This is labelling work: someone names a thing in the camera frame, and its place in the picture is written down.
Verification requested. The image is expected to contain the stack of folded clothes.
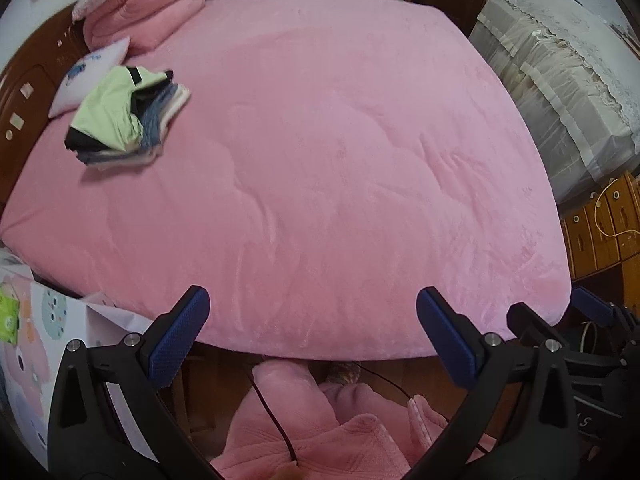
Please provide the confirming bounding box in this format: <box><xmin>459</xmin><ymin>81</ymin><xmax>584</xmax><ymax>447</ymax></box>
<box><xmin>75</xmin><ymin>67</ymin><xmax>192</xmax><ymax>167</ymax></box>

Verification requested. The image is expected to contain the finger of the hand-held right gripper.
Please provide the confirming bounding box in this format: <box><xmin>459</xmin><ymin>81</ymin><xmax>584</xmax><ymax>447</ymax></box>
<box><xmin>506</xmin><ymin>302</ymin><xmax>626</xmax><ymax>366</ymax></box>
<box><xmin>572</xmin><ymin>287</ymin><xmax>640</xmax><ymax>361</ymax></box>

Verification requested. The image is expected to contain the pink bed blanket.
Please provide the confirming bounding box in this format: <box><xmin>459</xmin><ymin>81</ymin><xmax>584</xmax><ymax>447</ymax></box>
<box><xmin>0</xmin><ymin>0</ymin><xmax>573</xmax><ymax>361</ymax></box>

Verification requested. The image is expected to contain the white printed pillow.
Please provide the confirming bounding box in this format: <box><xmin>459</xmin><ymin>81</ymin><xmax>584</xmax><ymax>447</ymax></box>
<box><xmin>48</xmin><ymin>36</ymin><xmax>132</xmax><ymax>120</ymax></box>

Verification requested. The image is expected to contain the lace covered furniture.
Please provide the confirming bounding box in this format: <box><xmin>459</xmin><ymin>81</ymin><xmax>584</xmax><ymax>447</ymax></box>
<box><xmin>467</xmin><ymin>0</ymin><xmax>640</xmax><ymax>206</ymax></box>

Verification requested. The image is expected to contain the brown wooden headboard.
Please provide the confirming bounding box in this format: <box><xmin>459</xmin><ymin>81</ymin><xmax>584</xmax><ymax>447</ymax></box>
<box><xmin>0</xmin><ymin>0</ymin><xmax>101</xmax><ymax>211</ymax></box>

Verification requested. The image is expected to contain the white cable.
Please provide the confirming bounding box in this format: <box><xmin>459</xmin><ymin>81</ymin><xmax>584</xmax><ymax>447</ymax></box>
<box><xmin>595</xmin><ymin>175</ymin><xmax>640</xmax><ymax>241</ymax></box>

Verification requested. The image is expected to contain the folded pink quilt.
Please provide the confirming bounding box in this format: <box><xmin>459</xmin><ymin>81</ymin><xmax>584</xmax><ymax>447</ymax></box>
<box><xmin>82</xmin><ymin>0</ymin><xmax>207</xmax><ymax>56</ymax></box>

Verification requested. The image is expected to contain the green and black jacket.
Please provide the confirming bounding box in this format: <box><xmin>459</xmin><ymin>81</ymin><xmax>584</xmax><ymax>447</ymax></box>
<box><xmin>64</xmin><ymin>65</ymin><xmax>173</xmax><ymax>153</ymax></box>

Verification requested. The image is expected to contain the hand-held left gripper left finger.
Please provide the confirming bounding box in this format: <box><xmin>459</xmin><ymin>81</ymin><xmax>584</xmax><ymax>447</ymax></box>
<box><xmin>47</xmin><ymin>285</ymin><xmax>211</xmax><ymax>480</ymax></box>

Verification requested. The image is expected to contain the black cable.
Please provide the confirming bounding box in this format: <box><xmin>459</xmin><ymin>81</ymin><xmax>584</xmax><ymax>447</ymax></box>
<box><xmin>245</xmin><ymin>360</ymin><xmax>301</xmax><ymax>466</ymax></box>

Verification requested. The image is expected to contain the person's pink robe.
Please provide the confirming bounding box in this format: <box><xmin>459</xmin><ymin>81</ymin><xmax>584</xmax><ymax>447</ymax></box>
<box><xmin>210</xmin><ymin>360</ymin><xmax>496</xmax><ymax>480</ymax></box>

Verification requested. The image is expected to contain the cartoon printed sheet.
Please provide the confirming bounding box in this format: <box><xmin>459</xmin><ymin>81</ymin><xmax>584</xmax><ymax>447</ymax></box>
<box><xmin>0</xmin><ymin>250</ymin><xmax>156</xmax><ymax>471</ymax></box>

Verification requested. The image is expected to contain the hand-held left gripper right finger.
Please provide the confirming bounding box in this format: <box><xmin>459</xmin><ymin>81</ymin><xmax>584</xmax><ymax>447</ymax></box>
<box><xmin>400</xmin><ymin>287</ymin><xmax>593</xmax><ymax>480</ymax></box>

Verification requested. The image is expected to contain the wooden drawer cabinet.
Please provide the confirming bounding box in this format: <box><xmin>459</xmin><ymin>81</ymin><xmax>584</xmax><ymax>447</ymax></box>
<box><xmin>560</xmin><ymin>170</ymin><xmax>640</xmax><ymax>281</ymax></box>

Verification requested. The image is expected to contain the green tissue packet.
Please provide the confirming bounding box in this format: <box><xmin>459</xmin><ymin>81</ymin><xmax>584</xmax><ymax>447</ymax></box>
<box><xmin>0</xmin><ymin>285</ymin><xmax>26</xmax><ymax>346</ymax></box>

